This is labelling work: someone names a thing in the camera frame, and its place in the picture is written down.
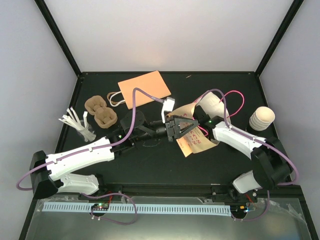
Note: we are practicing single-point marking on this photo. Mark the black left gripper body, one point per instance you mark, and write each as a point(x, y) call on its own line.
point(171, 131)

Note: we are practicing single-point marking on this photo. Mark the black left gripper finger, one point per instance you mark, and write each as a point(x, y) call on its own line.
point(185, 120)
point(180, 132)

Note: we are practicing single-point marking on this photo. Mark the cream cakes paper bag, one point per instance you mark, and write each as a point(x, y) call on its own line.
point(196, 140)

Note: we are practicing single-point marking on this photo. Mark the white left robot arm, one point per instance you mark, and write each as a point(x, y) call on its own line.
point(55, 173)

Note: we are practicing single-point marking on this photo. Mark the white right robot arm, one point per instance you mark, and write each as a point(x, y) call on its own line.
point(269, 160)

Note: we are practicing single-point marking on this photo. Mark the plain brown paper bag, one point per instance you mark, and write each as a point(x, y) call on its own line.
point(152, 83)

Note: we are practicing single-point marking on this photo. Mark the brown pulp cup carriers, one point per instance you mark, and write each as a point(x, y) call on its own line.
point(104, 116)

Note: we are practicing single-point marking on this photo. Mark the stack of paper cups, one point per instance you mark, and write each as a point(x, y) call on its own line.
point(262, 118)

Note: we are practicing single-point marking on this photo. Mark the white straws bundle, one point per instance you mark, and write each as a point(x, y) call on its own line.
point(82, 127)

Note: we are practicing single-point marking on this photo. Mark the light blue cable duct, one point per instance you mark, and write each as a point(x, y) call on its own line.
point(155, 209)

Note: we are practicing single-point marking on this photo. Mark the black frame post right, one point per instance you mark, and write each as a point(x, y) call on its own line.
point(283, 27)

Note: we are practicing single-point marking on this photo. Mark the black frame post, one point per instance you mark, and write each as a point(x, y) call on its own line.
point(42, 6)
point(283, 27)

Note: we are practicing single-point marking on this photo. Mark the black frame post left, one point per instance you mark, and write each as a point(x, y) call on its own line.
point(42, 6)

